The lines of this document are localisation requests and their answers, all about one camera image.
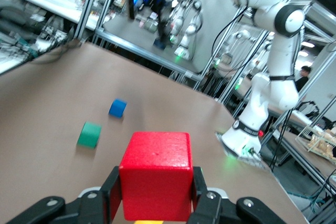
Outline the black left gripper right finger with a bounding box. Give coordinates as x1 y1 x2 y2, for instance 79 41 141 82
187 166 287 224

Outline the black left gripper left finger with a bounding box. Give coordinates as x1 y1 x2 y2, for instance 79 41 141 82
0 166 121 224

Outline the red wooden cube block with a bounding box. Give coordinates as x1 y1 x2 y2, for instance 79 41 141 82
118 131 194 221

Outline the green wooden cube block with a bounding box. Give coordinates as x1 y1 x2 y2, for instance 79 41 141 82
76 121 102 148

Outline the blue wooden cube block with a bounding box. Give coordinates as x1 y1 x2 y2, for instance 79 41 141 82
108 99 128 118

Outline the seated person in black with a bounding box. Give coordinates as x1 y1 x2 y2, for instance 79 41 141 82
293 66 312 93

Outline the white wire basket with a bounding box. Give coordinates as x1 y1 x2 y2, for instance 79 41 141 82
296 124 336 161

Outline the aluminium frame post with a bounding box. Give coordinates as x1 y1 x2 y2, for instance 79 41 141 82
75 0 100 41

